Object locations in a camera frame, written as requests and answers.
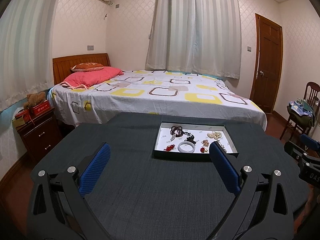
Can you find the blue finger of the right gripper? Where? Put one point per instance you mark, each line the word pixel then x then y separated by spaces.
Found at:
pixel 299 154
pixel 310 143

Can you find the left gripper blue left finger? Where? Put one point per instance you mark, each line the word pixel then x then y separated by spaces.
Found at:
pixel 93 170

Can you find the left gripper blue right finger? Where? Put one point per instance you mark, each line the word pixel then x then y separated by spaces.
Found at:
pixel 227 172

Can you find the white jade bangle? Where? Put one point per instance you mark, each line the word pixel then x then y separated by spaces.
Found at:
pixel 186 147

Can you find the red tassel knot charm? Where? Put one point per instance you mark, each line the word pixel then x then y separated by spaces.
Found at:
pixel 169 148

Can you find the crystal rhinestone brooch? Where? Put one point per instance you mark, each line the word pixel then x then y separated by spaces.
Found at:
pixel 173 137

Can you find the red tassel gold charm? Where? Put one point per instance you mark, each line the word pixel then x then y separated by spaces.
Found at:
pixel 203 150

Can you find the pile of clothes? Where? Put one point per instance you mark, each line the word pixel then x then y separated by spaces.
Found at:
pixel 302 112

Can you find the wooden chair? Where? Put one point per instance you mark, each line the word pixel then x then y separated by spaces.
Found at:
pixel 311 96

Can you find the dark grey table cloth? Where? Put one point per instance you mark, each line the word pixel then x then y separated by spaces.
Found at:
pixel 139 197

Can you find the dark wooden nightstand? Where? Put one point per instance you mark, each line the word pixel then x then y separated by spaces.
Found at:
pixel 39 135

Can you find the red gift box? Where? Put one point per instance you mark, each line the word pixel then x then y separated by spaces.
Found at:
pixel 40 109

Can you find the bed with patterned sheet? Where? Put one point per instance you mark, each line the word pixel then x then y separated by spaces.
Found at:
pixel 153 92

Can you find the brown teddy bear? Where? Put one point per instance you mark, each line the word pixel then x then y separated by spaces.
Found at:
pixel 34 99

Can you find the pink pillow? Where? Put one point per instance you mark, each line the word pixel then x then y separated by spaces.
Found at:
pixel 86 80

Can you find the brown wooden door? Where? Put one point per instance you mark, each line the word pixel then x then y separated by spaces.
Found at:
pixel 268 63

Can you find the orange cushion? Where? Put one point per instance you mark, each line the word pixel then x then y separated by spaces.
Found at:
pixel 87 67

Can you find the side window curtain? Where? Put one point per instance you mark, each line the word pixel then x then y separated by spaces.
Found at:
pixel 26 49

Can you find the white striped curtain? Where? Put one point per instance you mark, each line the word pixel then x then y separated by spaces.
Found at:
pixel 196 36

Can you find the wall power socket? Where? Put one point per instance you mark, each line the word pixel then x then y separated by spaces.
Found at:
pixel 90 47

